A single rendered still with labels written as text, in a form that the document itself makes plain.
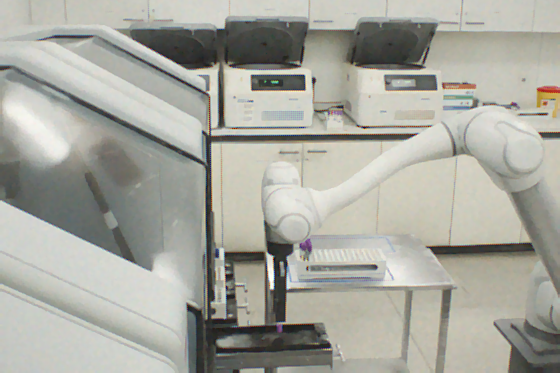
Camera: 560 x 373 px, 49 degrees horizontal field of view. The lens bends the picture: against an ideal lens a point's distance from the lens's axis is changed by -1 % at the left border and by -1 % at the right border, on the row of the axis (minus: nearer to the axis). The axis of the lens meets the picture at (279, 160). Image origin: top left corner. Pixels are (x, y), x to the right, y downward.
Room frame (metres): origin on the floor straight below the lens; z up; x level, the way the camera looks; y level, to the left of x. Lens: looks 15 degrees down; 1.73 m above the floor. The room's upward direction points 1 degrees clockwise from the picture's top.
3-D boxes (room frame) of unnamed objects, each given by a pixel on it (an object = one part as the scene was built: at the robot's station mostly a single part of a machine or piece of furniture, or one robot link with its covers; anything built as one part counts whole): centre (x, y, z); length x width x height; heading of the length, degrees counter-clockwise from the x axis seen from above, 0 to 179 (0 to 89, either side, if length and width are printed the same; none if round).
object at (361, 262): (1.95, -0.21, 0.85); 0.30 x 0.10 x 0.06; 94
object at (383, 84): (4.24, -0.74, 1.25); 0.62 x 0.56 x 0.69; 6
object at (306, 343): (1.53, 0.18, 0.78); 0.73 x 0.14 x 0.09; 96
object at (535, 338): (1.75, -0.85, 0.73); 0.22 x 0.18 x 0.06; 6
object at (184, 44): (4.09, 0.68, 1.22); 0.62 x 0.56 x 0.64; 4
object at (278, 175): (1.57, -0.01, 1.22); 0.13 x 0.11 x 0.16; 8
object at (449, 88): (4.44, -1.26, 1.10); 0.24 x 0.13 x 0.10; 94
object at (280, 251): (1.59, 0.00, 1.04); 0.08 x 0.07 x 0.09; 6
